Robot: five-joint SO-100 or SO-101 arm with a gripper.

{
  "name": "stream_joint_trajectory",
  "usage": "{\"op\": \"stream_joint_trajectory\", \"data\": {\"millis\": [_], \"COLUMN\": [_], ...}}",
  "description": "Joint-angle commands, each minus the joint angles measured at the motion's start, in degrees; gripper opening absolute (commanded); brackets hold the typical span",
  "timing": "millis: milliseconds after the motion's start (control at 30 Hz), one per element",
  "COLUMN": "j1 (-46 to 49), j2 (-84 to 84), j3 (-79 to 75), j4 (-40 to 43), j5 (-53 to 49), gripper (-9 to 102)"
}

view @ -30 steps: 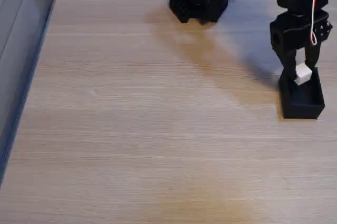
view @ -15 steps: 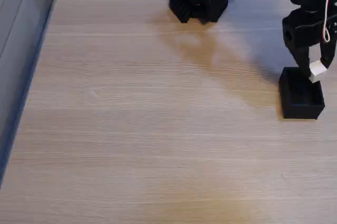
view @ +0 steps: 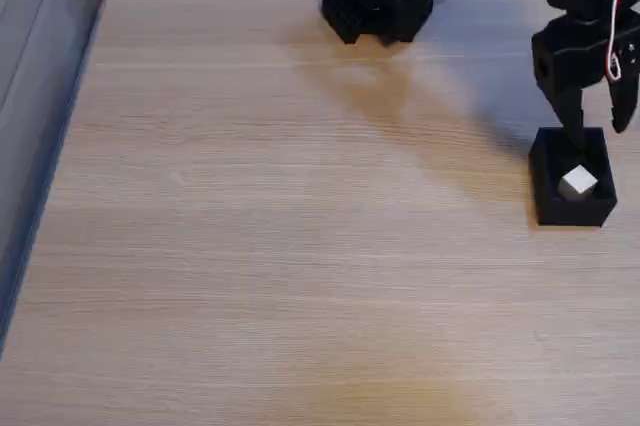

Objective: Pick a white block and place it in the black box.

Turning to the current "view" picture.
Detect white block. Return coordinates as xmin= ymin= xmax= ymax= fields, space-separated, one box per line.
xmin=557 ymin=163 xmax=599 ymax=202

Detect black open box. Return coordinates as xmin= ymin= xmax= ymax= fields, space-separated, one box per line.
xmin=528 ymin=126 xmax=619 ymax=228

